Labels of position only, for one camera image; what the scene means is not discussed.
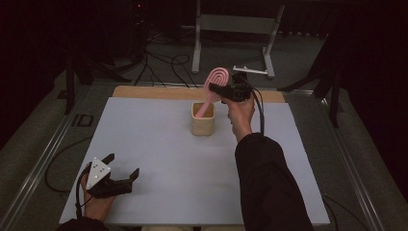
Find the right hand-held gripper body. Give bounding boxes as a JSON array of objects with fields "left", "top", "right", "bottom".
[{"left": 220, "top": 65, "right": 268, "bottom": 103}]

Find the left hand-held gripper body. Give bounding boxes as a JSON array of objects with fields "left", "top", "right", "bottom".
[{"left": 85, "top": 157, "right": 133, "bottom": 199}]

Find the beige square cup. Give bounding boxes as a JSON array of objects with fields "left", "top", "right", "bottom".
[{"left": 191, "top": 101, "right": 216, "bottom": 137}]

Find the person's right hand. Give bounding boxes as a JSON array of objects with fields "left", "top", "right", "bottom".
[{"left": 221, "top": 95, "right": 257, "bottom": 142}]

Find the person's left hand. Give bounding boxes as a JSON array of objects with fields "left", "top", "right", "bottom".
[{"left": 81, "top": 175, "right": 115, "bottom": 221}]

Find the white table mat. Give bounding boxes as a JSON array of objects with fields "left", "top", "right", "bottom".
[{"left": 59, "top": 96, "right": 331, "bottom": 226}]

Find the grey metal stand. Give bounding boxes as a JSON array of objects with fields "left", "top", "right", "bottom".
[{"left": 191, "top": 0, "right": 286, "bottom": 80}]

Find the black stand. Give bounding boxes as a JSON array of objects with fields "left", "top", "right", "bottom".
[
  {"left": 63, "top": 47, "right": 133, "bottom": 116},
  {"left": 277, "top": 32, "right": 343, "bottom": 129}
]

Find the left hand-held gripper cable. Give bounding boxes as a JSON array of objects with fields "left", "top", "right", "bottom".
[{"left": 74, "top": 163, "right": 92, "bottom": 219}]

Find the hand-held gripper cable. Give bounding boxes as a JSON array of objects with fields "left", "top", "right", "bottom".
[
  {"left": 74, "top": 163, "right": 92, "bottom": 219},
  {"left": 239, "top": 75, "right": 267, "bottom": 137}
]

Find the right hand-held gripper cable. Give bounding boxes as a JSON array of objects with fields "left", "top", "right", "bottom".
[{"left": 239, "top": 75, "right": 267, "bottom": 137}]

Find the black floor cable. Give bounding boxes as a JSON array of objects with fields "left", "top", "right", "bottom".
[
  {"left": 134, "top": 47, "right": 200, "bottom": 90},
  {"left": 321, "top": 194, "right": 370, "bottom": 231},
  {"left": 43, "top": 136, "right": 94, "bottom": 193}
]

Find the aluminium rail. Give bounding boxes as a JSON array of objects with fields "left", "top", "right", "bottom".
[
  {"left": 0, "top": 86, "right": 94, "bottom": 231},
  {"left": 316, "top": 95, "right": 379, "bottom": 231}
]

